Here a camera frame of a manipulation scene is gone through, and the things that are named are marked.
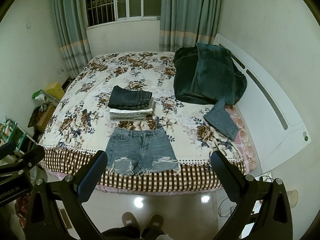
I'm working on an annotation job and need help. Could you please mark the light blue denim shorts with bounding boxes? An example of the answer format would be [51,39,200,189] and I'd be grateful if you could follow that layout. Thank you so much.
[106,127,181,176]

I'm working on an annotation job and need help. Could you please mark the pink pillow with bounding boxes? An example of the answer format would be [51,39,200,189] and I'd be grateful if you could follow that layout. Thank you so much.
[225,106,257,173]

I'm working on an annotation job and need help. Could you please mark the brown cardboard box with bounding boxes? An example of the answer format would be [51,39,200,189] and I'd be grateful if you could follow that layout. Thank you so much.
[36,105,55,133]

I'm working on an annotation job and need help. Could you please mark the white bed headboard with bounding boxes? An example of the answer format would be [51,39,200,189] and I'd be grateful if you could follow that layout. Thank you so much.
[214,34,311,176]

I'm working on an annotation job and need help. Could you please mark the green white plastic bag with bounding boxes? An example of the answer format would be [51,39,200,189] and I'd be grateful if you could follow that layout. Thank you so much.
[31,89,49,107]

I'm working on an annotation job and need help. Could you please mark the yellow cardboard box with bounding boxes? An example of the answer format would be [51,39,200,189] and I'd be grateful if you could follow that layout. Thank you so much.
[45,82,65,101]

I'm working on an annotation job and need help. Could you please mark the right grey slipper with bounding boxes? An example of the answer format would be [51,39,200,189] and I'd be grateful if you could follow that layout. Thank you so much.
[148,214,164,230]

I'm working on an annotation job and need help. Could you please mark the grey folded garment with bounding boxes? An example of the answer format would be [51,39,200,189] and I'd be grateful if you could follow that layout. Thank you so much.
[110,113,152,121]

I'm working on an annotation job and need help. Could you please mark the dark folded jeans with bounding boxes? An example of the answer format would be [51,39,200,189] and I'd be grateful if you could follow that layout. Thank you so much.
[108,86,152,110]

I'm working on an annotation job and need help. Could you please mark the dark green plush blanket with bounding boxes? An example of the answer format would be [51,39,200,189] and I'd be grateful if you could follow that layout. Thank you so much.
[174,43,247,106]

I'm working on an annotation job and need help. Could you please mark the left teal curtain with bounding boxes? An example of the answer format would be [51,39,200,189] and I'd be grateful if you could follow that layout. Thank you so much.
[50,0,92,79]

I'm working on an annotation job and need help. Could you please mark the teal curtain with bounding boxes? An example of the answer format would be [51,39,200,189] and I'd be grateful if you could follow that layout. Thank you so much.
[159,0,222,51]
[50,0,92,79]

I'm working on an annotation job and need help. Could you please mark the window with metal bars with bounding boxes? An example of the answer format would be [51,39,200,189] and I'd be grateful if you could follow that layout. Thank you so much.
[86,0,161,27]

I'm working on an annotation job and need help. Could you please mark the right teal curtain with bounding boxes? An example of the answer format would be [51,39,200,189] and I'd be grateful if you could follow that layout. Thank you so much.
[159,0,222,51]

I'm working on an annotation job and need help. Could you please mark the white cable on floor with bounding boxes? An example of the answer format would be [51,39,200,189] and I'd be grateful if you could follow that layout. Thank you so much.
[216,174,275,218]

